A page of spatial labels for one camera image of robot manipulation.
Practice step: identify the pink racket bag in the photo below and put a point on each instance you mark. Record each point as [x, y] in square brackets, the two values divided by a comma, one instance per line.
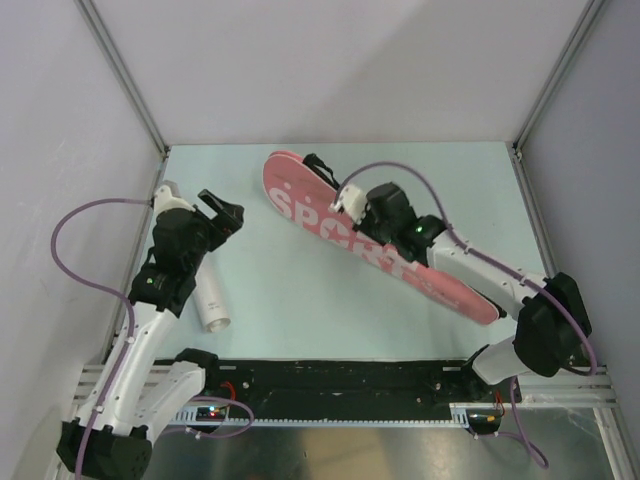
[302, 188]

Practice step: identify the aluminium frame post left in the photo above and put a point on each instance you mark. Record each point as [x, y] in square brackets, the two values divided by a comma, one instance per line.
[114, 59]

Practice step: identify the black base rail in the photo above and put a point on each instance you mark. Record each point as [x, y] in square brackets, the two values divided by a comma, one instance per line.
[307, 386]

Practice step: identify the aluminium frame post right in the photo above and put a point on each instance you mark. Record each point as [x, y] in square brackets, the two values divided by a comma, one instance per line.
[577, 39]

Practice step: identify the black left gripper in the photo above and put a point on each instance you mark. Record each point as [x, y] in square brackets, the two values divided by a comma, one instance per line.
[227, 222]

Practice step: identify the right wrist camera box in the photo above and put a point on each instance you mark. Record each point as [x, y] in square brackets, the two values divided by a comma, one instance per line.
[351, 201]

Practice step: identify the aluminium frame post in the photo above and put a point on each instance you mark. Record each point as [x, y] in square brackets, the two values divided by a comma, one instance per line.
[114, 59]
[577, 39]

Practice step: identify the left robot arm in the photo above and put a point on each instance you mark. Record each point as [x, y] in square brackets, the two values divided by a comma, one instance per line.
[113, 432]

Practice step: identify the white slotted cable duct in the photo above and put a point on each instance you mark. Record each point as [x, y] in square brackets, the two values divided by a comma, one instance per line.
[450, 416]

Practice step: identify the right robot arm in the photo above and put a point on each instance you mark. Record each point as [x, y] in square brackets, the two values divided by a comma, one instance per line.
[551, 317]

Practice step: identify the white shuttlecock tube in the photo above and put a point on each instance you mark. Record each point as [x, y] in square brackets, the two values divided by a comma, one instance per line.
[209, 301]

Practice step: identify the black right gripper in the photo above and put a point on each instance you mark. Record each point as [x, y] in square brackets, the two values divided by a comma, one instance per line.
[363, 227]

